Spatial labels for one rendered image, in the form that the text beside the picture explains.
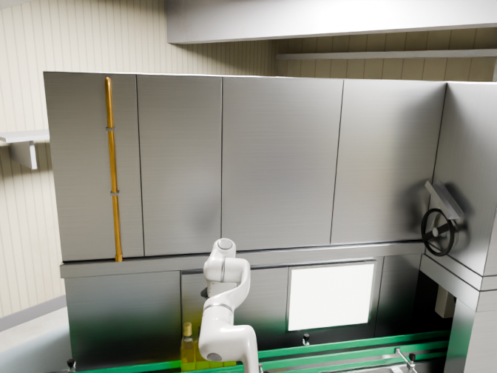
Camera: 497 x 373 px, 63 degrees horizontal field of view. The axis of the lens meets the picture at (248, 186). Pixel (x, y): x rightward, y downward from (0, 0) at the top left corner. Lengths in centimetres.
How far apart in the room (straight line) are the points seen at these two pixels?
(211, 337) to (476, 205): 120
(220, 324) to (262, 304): 81
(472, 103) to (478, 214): 44
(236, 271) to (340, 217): 76
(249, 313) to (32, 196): 248
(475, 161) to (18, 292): 358
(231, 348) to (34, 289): 322
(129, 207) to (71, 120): 39
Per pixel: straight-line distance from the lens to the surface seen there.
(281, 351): 195
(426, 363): 220
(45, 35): 383
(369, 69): 493
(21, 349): 253
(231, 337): 107
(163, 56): 438
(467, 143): 188
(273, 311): 193
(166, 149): 162
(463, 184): 189
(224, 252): 129
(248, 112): 164
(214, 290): 143
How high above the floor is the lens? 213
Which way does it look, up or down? 15 degrees down
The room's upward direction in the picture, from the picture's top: 1 degrees clockwise
